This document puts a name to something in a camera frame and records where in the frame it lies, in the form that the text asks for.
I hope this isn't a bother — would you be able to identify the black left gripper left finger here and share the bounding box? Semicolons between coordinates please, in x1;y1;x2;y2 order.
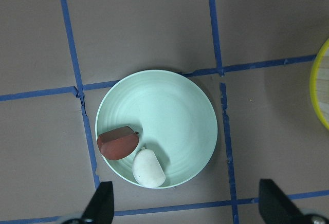
60;181;114;223

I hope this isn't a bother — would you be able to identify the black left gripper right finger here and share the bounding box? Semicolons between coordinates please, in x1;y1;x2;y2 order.
258;179;328;224

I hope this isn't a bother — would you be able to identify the white bun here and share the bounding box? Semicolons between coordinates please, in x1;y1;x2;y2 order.
132;147;166;189

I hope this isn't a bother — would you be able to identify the yellow steamer basket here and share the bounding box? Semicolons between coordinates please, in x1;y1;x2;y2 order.
309;40;328;129

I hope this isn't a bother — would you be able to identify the brown bun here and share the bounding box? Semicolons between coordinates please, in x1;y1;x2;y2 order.
97;126;139;160

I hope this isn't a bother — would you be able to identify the mint green plate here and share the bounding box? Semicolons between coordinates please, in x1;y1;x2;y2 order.
95;70;218;189

